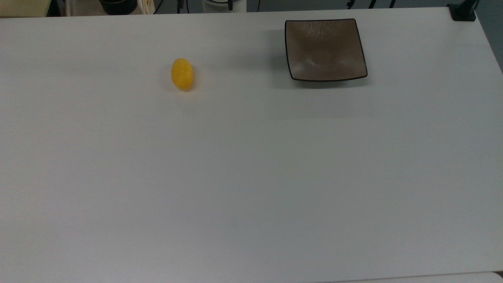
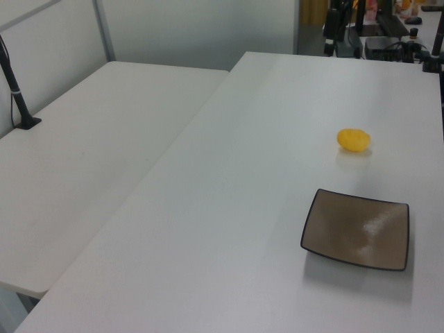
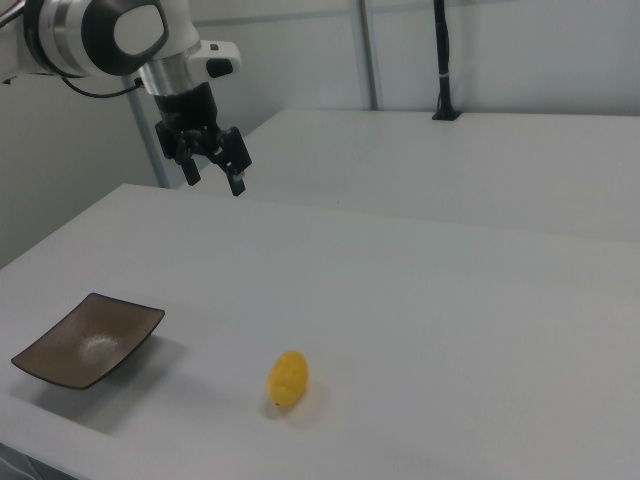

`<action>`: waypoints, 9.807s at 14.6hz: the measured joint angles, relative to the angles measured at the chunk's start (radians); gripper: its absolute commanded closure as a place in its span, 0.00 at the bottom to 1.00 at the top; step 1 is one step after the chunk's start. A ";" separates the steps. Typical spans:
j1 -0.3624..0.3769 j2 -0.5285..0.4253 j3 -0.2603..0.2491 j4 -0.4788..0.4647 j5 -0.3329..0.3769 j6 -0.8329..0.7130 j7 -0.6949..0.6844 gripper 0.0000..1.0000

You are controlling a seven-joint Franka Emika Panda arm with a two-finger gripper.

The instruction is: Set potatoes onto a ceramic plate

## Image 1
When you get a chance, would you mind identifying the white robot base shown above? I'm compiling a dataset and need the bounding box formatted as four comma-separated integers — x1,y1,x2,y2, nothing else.
202,0,248,13

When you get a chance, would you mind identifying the beige board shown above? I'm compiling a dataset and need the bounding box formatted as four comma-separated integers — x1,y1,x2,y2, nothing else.
0,0,52,18

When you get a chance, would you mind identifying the black table clamp mount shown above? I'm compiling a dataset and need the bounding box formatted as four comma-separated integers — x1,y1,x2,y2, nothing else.
448,0,479,22

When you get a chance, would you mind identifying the yellow potato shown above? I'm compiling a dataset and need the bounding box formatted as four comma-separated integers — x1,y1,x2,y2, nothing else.
171,58,194,92

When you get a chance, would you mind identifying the black round container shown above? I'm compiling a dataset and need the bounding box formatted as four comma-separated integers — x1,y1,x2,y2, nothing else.
99,0,138,16

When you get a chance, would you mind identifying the brown square ceramic plate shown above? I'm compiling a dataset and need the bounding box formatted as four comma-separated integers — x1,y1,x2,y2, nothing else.
285,18,368,82

